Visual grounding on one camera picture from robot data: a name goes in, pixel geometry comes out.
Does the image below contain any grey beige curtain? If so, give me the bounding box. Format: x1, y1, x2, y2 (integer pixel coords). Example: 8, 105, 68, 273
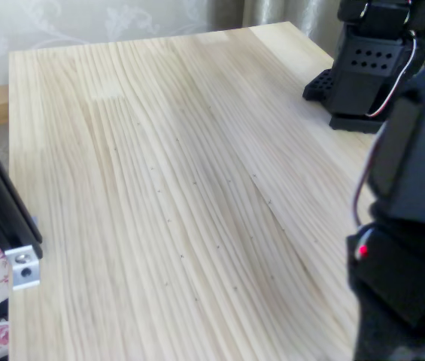
211, 0, 345, 41

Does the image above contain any silver corner bracket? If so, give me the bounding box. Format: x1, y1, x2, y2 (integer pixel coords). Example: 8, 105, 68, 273
6, 243, 43, 291

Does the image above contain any red white black servo wire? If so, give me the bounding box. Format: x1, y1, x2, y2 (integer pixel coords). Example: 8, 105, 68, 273
353, 127, 387, 230
365, 32, 420, 117

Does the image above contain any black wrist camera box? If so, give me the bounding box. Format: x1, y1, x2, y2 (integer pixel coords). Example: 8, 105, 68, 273
346, 223, 425, 329

